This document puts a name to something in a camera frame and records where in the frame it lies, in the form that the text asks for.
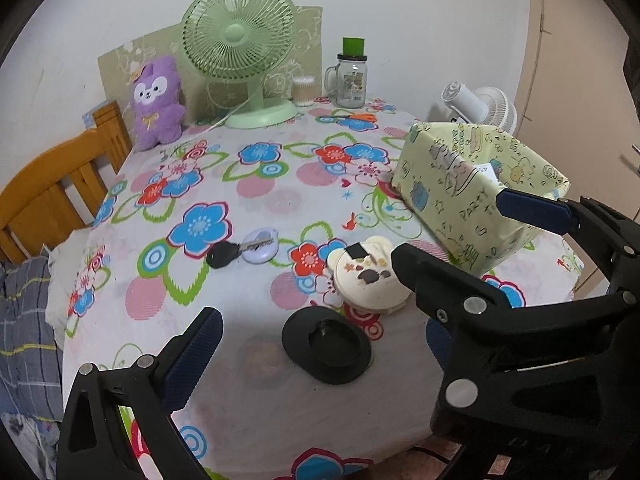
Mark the blue patterned wall paper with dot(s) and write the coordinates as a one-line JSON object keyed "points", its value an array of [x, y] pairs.
{"points": [[90, 119]]}

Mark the white floor fan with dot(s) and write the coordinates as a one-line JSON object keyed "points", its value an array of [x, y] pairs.
{"points": [[470, 102]]}

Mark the yellow cartoon printed box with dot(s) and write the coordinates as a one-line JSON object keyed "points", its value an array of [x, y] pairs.
{"points": [[450, 195]]}

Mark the glass jar with green lid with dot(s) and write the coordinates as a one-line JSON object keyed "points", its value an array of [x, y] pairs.
{"points": [[350, 85]]}

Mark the green desk fan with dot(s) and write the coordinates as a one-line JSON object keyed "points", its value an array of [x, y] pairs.
{"points": [[235, 35]]}

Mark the grey plaid blanket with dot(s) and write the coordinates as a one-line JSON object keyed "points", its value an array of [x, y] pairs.
{"points": [[25, 335]]}

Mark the orange scissors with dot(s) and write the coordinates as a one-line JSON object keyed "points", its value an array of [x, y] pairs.
{"points": [[365, 117]]}

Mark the cotton swab container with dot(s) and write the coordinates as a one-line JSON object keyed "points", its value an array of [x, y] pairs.
{"points": [[303, 92]]}

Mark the black key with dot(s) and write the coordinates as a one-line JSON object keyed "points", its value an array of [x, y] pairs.
{"points": [[222, 255]]}

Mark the cream round case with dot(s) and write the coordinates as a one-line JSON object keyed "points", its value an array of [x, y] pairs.
{"points": [[370, 290]]}

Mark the beige door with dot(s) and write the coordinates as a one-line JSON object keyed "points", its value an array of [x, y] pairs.
{"points": [[575, 85]]}

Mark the white crumpled cloth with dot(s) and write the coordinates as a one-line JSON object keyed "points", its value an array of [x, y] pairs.
{"points": [[20, 430]]}

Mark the wooden headboard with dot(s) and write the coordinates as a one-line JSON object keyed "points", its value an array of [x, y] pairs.
{"points": [[45, 185]]}

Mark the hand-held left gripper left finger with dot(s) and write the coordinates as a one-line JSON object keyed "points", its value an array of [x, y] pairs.
{"points": [[197, 355]]}

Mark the purple plush toy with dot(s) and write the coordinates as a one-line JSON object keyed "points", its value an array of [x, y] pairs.
{"points": [[155, 120]]}

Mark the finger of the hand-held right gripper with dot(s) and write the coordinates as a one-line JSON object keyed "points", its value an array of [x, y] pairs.
{"points": [[450, 300], [535, 210]]}

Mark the black round lid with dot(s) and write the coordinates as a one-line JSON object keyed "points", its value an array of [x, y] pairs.
{"points": [[300, 335]]}

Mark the green patterned board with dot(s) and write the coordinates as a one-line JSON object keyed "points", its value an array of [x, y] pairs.
{"points": [[120, 60]]}

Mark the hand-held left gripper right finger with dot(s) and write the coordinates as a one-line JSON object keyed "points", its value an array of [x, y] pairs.
{"points": [[436, 342]]}

